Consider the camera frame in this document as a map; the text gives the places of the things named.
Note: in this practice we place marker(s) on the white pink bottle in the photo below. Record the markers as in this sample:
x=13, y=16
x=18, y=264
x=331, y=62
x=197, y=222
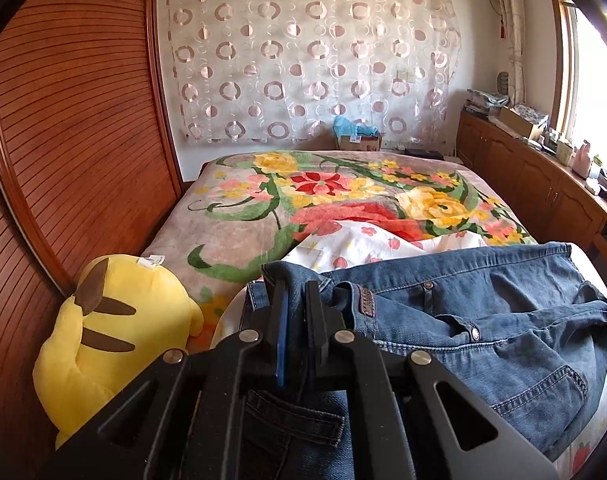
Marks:
x=582, y=162

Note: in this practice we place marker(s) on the blue denim pants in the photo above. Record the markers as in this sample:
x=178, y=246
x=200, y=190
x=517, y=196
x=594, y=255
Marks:
x=483, y=340

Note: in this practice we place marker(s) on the wooden cabinet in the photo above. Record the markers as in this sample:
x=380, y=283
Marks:
x=533, y=185

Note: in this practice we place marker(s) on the white flower print bedsheet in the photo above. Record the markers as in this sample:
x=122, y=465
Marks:
x=363, y=250

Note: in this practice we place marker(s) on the wooden slatted wardrobe door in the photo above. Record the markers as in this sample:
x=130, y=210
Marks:
x=13, y=310
x=83, y=110

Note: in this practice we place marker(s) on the flat black object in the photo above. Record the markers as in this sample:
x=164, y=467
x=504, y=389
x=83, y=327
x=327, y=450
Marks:
x=423, y=153

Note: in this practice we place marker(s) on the floral blanket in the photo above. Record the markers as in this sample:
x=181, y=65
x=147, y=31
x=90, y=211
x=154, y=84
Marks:
x=243, y=240

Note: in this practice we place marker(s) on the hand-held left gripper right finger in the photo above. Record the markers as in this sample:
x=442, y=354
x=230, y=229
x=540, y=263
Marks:
x=311, y=340

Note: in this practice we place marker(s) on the stack of books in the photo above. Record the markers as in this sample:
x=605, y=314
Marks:
x=483, y=102

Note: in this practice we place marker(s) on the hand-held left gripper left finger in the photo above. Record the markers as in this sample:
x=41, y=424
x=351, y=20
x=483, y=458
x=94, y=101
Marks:
x=282, y=345

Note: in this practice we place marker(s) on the patterned cardboard box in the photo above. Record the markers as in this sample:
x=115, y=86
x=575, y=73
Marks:
x=523, y=120

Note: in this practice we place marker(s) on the beige window curtain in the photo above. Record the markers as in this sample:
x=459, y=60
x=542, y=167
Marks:
x=511, y=20

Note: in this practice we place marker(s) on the sheer circle pattern curtain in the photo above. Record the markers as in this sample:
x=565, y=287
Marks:
x=308, y=60

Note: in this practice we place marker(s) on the blue plastic bag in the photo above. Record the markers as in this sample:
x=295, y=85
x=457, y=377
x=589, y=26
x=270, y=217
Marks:
x=346, y=126

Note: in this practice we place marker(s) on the window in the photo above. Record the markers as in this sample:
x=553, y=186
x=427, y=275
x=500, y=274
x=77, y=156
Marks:
x=596, y=85

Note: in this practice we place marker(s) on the small cardboard box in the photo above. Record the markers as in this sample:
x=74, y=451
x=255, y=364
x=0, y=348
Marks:
x=361, y=143

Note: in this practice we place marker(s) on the yellow plush toy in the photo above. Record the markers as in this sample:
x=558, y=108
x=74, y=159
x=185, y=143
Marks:
x=133, y=330

